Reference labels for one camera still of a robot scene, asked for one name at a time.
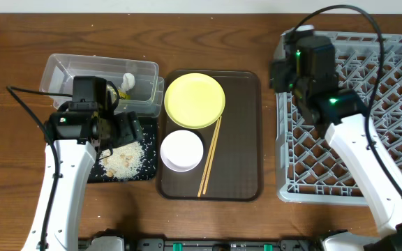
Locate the pile of rice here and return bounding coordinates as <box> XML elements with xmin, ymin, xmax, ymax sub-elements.
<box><xmin>98</xmin><ymin>142</ymin><xmax>146</xmax><ymax>181</ymax></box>

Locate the green orange snack wrapper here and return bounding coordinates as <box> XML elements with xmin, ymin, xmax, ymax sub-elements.
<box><xmin>107</xmin><ymin>84</ymin><xmax>131</xmax><ymax>101</ymax></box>

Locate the white tissue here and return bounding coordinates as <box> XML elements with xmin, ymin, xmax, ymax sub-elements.
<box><xmin>121</xmin><ymin>73</ymin><xmax>135</xmax><ymax>92</ymax></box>

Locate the white bowl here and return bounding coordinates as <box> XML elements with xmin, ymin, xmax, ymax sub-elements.
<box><xmin>160</xmin><ymin>130</ymin><xmax>204</xmax><ymax>172</ymax></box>

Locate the yellow plate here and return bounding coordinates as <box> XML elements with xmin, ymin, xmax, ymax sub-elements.
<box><xmin>164</xmin><ymin>73</ymin><xmax>226</xmax><ymax>129</ymax></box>

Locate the wooden chopstick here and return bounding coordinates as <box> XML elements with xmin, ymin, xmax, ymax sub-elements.
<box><xmin>203</xmin><ymin>126</ymin><xmax>221</xmax><ymax>195</ymax></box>
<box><xmin>197</xmin><ymin>116</ymin><xmax>222</xmax><ymax>197</ymax></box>

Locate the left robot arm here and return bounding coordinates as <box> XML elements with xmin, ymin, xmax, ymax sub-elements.
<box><xmin>23</xmin><ymin>76</ymin><xmax>143</xmax><ymax>250</ymax></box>

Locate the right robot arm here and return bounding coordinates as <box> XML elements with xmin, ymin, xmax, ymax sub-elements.
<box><xmin>270</xmin><ymin>25</ymin><xmax>402</xmax><ymax>250</ymax></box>

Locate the grey dishwasher rack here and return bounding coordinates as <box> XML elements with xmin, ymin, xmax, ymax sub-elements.
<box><xmin>275</xmin><ymin>31</ymin><xmax>402</xmax><ymax>206</ymax></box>

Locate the black plastic tray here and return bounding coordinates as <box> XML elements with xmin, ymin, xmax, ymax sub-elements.
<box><xmin>88</xmin><ymin>118</ymin><xmax>158</xmax><ymax>183</ymax></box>

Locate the clear plastic bin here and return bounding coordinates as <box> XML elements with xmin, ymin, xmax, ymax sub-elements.
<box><xmin>40</xmin><ymin>54</ymin><xmax>164</xmax><ymax>118</ymax></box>

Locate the dark brown serving tray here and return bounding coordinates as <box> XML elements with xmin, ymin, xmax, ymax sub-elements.
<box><xmin>156</xmin><ymin>70</ymin><xmax>263</xmax><ymax>201</ymax></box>

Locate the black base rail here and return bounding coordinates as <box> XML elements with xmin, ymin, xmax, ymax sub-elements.
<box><xmin>78</xmin><ymin>236</ymin><xmax>322</xmax><ymax>251</ymax></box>

